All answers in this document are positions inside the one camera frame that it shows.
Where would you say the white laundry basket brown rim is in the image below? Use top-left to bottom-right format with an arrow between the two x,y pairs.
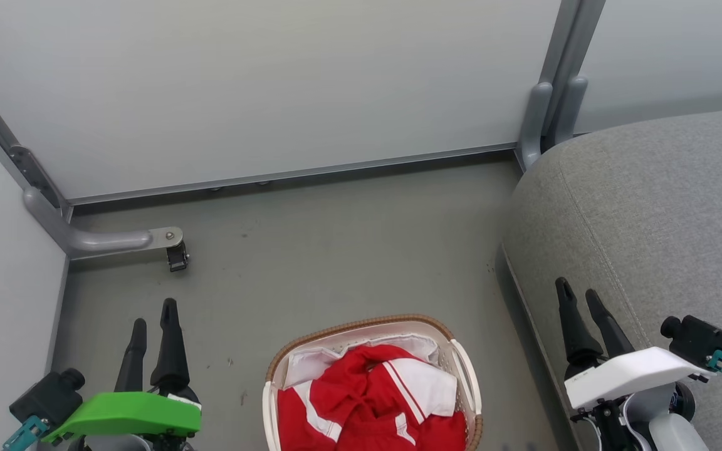
262,313 -> 483,451

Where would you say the small black caster wheel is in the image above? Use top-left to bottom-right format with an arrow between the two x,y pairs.
167,243 -> 190,272

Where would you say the grey partition post curved foot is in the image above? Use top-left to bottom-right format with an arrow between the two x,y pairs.
0,60 -> 185,261

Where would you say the red and white garment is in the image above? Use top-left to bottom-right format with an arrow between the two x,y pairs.
276,335 -> 468,451

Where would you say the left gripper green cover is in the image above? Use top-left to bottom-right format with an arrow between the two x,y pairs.
41,298 -> 202,447

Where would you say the grey double partition post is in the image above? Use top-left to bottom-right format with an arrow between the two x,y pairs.
520,0 -> 607,171

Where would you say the teal left camera cable plug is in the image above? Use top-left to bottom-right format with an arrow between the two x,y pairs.
3,415 -> 50,451

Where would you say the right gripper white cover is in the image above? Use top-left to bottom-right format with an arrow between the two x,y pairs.
555,277 -> 700,412

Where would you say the grey fabric sofa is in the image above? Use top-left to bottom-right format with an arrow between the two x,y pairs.
502,105 -> 722,451

